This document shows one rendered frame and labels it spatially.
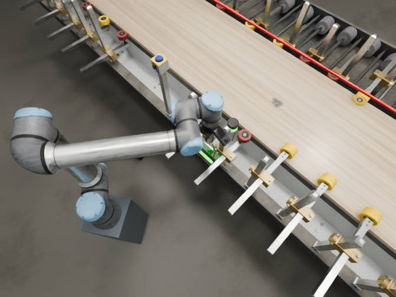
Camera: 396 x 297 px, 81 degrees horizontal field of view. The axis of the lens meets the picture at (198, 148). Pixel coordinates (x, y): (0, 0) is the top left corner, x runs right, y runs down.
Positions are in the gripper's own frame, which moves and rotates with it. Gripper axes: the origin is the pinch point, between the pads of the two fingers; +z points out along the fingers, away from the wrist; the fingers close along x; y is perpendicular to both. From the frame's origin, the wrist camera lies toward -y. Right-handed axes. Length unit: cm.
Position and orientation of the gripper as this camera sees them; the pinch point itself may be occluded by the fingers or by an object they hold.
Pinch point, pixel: (211, 142)
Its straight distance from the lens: 125.5
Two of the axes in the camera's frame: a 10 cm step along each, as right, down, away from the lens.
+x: -7.1, 6.4, -3.0
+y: -7.0, -6.5, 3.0
